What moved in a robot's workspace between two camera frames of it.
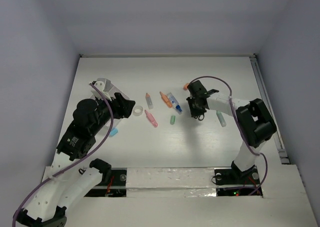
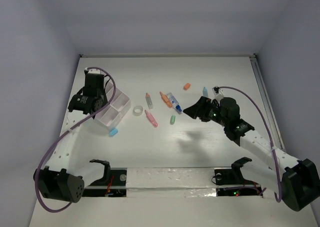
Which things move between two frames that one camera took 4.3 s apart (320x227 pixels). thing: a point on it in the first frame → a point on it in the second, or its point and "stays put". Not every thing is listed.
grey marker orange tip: (149, 100) stays put
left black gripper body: (119, 111) → (103, 94)
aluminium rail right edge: (284, 154) stays put
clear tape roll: (137, 110) stays put
